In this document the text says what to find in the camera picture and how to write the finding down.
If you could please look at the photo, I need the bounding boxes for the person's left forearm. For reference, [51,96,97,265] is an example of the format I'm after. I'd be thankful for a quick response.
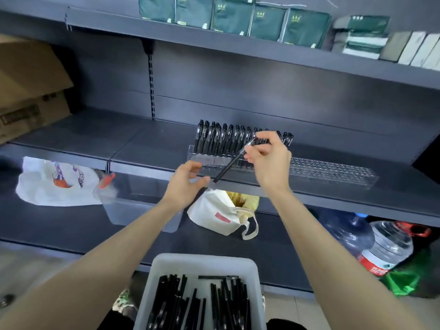
[0,198,183,330]

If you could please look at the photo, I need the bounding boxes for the row of black pens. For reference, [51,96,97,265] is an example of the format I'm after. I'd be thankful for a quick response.
[193,120,295,158]

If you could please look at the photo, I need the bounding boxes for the pile of black pens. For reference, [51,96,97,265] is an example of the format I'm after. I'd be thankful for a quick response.
[146,274,252,330]

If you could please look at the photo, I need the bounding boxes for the yellow plastic bag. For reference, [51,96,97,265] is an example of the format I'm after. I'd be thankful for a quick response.
[226,191,260,212]

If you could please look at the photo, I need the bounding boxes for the person's left hand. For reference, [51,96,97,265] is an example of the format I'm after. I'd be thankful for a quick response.
[161,161,211,212]

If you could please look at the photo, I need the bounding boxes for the white plastic bin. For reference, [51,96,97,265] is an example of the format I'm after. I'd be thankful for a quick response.
[133,253,267,330]

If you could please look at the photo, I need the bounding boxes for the white cloth tote bag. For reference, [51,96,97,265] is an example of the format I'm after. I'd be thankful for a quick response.
[187,189,259,241]

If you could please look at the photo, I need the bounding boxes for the clear plastic container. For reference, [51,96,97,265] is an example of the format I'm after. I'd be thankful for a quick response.
[92,171,183,234]

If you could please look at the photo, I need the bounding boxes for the brown cardboard box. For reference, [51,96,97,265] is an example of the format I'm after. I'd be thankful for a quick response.
[0,33,75,145]

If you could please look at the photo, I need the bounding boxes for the person's right hand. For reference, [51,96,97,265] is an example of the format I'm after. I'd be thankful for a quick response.
[243,131,293,197]

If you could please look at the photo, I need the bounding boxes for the group of dark green packets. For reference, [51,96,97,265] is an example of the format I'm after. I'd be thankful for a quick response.
[138,0,391,60]

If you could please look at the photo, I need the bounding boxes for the green plastic bag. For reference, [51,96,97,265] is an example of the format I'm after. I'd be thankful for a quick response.
[379,250,432,297]

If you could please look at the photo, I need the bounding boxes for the red plastic handle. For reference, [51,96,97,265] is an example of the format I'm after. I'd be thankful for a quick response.
[395,221,432,238]

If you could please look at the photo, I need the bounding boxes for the person's right forearm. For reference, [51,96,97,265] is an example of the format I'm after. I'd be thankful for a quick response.
[266,188,428,330]

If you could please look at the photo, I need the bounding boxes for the white printed plastic bag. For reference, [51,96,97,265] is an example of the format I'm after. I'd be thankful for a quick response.
[15,156,102,207]

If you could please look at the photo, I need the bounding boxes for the single black pen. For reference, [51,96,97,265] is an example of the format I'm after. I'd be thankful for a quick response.
[213,138,258,184]

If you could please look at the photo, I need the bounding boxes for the clear acrylic pen holder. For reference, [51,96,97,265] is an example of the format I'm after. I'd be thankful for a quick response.
[187,144,379,190]

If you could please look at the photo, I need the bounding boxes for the grey box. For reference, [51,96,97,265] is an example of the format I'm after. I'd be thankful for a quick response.
[379,31,412,62]

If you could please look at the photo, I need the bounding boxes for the dark grey metal shelving unit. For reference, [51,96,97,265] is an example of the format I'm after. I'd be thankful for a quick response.
[0,0,440,293]

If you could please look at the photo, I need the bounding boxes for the clear red-label water bottle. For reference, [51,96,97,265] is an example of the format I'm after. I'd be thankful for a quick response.
[357,221,414,277]

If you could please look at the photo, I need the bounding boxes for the large blue water jug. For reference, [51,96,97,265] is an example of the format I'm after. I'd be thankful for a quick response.
[318,208,375,259]

